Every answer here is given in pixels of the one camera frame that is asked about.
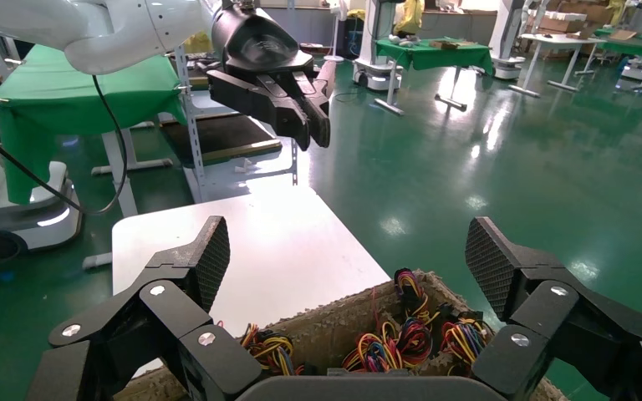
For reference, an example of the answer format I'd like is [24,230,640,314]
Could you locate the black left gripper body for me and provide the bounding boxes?
[210,5,315,79]

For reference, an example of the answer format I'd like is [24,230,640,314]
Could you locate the person in yellow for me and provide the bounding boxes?
[393,0,425,38]

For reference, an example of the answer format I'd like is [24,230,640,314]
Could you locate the white pedestal fan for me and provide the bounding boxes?
[322,0,351,63]

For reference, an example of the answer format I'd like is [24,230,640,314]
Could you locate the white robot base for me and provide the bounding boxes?
[0,160,84,256]

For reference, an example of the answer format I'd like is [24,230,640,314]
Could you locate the grey power supply coloured wires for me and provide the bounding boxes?
[394,268,438,333]
[440,312,494,367]
[240,323,300,378]
[343,317,436,373]

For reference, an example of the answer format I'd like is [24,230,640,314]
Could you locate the white work table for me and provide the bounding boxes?
[507,33,609,99]

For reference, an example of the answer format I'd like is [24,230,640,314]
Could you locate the black hanging cable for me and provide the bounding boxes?
[0,74,130,218]

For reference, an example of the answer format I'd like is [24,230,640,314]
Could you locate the large green tablecloth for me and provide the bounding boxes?
[0,43,188,207]

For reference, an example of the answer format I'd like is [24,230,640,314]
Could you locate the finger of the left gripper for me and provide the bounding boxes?
[206,69,312,152]
[276,59,338,149]

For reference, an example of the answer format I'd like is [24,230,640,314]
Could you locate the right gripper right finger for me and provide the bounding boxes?
[463,216,642,401]

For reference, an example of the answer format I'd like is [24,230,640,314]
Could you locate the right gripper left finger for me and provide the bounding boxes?
[24,216,264,401]

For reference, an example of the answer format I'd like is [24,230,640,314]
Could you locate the grey metal shelf rack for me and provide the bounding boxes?
[172,43,300,205]

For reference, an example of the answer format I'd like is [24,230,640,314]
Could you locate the black shelf mat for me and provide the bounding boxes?
[160,113,283,167]

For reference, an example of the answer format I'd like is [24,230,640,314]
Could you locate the stacked cardboard boxes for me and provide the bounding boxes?
[537,9,589,35]

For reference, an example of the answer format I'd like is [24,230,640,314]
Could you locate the white table leg frame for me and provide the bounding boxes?
[90,127,174,218]

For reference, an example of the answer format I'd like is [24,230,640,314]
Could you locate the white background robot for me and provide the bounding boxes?
[488,0,541,81]
[352,0,405,93]

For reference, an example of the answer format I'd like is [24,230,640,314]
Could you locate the brown cardboard divider box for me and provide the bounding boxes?
[113,269,568,401]

